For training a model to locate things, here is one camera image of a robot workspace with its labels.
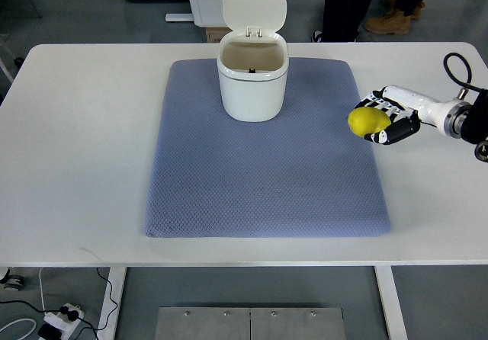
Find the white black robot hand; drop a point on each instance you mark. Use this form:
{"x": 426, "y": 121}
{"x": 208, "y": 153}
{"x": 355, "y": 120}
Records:
{"x": 409, "y": 110}

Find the yellow lemon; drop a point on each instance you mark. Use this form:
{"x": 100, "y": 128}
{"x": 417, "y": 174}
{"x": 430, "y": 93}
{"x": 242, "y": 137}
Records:
{"x": 367, "y": 120}

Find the white trash bin open lid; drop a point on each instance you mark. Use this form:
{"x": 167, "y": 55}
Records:
{"x": 253, "y": 59}

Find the tan boot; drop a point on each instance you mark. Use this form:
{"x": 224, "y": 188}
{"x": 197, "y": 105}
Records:
{"x": 394, "y": 22}

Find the blue quilted mat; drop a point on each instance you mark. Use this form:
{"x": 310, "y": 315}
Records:
{"x": 301, "y": 174}

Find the person in dark trousers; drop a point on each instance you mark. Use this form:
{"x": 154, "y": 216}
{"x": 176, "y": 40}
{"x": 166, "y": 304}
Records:
{"x": 341, "y": 20}

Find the cardboard box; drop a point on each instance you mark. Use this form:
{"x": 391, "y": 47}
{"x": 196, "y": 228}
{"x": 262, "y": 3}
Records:
{"x": 216, "y": 34}

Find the right white table leg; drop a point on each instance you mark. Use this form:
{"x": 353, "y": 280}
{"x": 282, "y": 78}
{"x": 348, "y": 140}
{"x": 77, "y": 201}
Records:
{"x": 390, "y": 303}

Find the white table leg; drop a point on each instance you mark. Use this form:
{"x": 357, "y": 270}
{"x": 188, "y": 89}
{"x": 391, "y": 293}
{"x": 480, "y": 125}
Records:
{"x": 111, "y": 305}
{"x": 390, "y": 303}

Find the left white table leg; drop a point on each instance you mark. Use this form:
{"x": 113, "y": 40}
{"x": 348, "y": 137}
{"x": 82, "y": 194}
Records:
{"x": 111, "y": 305}

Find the white power strip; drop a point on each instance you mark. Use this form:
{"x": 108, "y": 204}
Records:
{"x": 66, "y": 319}

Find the caster wheel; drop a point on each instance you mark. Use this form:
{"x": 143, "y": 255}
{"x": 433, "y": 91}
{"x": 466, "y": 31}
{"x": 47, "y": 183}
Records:
{"x": 11, "y": 281}

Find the grey metal base plate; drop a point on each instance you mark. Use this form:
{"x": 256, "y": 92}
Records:
{"x": 249, "y": 323}

